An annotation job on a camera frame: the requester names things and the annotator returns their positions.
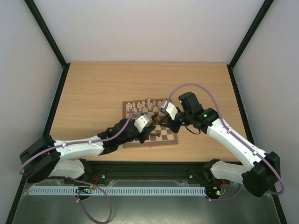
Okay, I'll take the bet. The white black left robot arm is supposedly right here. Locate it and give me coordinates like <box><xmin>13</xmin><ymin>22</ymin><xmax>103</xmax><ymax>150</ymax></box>
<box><xmin>20</xmin><ymin>115</ymin><xmax>155</xmax><ymax>183</ymax></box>

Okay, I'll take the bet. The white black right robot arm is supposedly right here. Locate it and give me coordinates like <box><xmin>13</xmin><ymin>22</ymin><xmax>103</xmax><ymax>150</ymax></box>
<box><xmin>159</xmin><ymin>92</ymin><xmax>280</xmax><ymax>197</ymax></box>

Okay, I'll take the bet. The pile of dark chess pieces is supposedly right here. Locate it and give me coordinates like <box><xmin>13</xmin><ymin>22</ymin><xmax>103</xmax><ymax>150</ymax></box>
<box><xmin>151</xmin><ymin>113</ymin><xmax>159</xmax><ymax>125</ymax></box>

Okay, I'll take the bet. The wooden chess board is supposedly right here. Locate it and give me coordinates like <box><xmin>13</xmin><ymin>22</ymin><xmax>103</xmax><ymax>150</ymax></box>
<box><xmin>122</xmin><ymin>108</ymin><xmax>178</xmax><ymax>148</ymax></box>

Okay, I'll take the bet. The row of light chess pieces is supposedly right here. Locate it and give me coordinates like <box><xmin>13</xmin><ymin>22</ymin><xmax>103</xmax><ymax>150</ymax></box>
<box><xmin>122</xmin><ymin>98</ymin><xmax>164</xmax><ymax>113</ymax></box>

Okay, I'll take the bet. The dark wooden king lying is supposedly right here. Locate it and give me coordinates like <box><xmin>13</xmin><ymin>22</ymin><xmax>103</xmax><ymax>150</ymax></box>
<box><xmin>149</xmin><ymin>133</ymin><xmax>161</xmax><ymax>137</ymax></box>

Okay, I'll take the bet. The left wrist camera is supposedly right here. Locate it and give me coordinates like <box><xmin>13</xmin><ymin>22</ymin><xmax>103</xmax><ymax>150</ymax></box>
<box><xmin>134</xmin><ymin>114</ymin><xmax>152</xmax><ymax>133</ymax></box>

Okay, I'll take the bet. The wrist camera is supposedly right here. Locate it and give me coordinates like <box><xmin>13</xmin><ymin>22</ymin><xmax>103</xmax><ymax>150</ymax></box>
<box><xmin>161</xmin><ymin>100</ymin><xmax>178</xmax><ymax>120</ymax></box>
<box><xmin>134</xmin><ymin>114</ymin><xmax>152</xmax><ymax>133</ymax></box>

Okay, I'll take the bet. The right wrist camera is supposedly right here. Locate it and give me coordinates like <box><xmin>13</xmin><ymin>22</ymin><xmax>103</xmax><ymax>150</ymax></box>
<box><xmin>161</xmin><ymin>100</ymin><xmax>178</xmax><ymax>120</ymax></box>

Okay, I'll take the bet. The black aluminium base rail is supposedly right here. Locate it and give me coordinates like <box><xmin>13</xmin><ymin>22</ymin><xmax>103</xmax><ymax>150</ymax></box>
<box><xmin>23</xmin><ymin>160</ymin><xmax>236</xmax><ymax>185</ymax></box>

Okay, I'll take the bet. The light blue slotted cable duct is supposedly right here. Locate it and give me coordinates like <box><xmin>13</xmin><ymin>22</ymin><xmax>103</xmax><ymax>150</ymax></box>
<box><xmin>28</xmin><ymin>186</ymin><xmax>206</xmax><ymax>196</ymax></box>

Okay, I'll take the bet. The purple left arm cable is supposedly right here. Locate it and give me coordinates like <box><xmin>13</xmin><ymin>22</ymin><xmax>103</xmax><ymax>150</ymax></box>
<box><xmin>19</xmin><ymin>111</ymin><xmax>141</xmax><ymax>175</ymax></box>

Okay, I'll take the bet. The black frame post right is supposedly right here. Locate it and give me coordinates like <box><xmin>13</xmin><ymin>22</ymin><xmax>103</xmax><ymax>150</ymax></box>
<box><xmin>228</xmin><ymin>0</ymin><xmax>275</xmax><ymax>70</ymax></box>

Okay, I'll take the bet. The black frame post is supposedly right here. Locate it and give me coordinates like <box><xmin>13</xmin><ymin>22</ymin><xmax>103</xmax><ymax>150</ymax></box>
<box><xmin>24</xmin><ymin>0</ymin><xmax>70</xmax><ymax>68</ymax></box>
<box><xmin>228</xmin><ymin>0</ymin><xmax>275</xmax><ymax>70</ymax></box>

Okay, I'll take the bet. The black frame post left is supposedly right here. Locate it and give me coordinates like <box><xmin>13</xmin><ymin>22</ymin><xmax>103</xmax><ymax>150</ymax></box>
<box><xmin>24</xmin><ymin>0</ymin><xmax>70</xmax><ymax>68</ymax></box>

